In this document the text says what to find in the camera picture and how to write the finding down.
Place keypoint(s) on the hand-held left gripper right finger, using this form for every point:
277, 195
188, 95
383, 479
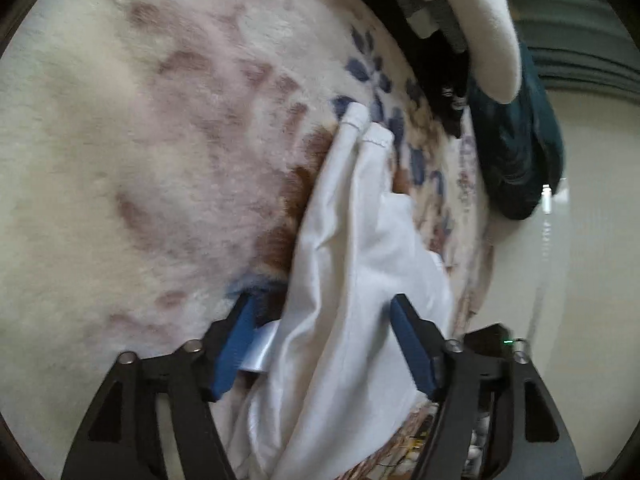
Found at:
415, 355

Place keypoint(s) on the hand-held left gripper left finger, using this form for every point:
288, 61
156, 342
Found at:
235, 350

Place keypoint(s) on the floral checkered blanket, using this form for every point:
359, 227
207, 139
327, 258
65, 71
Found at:
125, 160

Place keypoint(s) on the white t-shirt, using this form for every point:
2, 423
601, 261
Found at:
350, 260

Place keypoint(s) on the white bed headboard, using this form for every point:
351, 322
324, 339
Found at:
575, 260

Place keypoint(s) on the folded white garment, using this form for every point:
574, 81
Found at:
480, 25

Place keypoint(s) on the dark green blanket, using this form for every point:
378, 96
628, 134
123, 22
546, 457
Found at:
515, 160

